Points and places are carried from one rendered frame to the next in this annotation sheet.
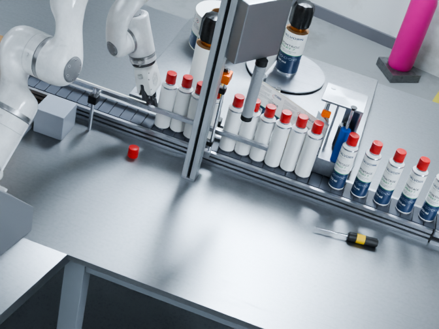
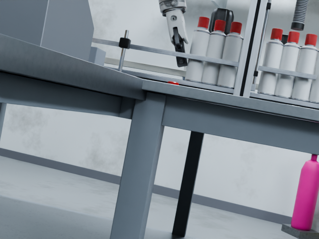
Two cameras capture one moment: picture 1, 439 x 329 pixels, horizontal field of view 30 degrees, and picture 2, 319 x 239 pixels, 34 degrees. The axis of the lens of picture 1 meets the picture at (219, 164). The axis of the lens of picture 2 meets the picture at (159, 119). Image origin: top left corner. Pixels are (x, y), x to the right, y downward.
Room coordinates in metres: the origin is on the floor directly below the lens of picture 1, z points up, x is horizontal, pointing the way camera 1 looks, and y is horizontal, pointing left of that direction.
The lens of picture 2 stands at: (0.58, 0.29, 0.78)
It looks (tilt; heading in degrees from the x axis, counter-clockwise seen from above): 1 degrees down; 0
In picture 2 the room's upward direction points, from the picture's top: 10 degrees clockwise
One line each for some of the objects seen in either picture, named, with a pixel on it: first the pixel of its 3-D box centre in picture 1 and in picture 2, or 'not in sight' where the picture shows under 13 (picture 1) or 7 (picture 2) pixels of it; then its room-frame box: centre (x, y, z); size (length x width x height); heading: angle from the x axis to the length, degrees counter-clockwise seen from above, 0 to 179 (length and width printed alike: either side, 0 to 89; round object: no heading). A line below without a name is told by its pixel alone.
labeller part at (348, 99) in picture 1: (345, 98); not in sight; (2.24, -0.33, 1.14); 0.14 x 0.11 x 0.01; 82
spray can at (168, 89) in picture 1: (166, 99); (198, 50); (2.22, 0.22, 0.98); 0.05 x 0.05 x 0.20
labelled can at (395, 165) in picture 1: (390, 177); not in sight; (2.11, -0.53, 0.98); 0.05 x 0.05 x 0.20
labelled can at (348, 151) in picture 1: (345, 160); not in sight; (2.14, -0.38, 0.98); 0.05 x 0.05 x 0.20
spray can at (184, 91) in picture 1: (182, 103); (214, 53); (2.22, 0.16, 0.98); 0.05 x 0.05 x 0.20
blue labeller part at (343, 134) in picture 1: (338, 149); not in sight; (2.19, -0.36, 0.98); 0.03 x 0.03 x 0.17
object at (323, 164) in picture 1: (333, 132); not in sight; (2.24, -0.33, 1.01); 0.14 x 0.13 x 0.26; 82
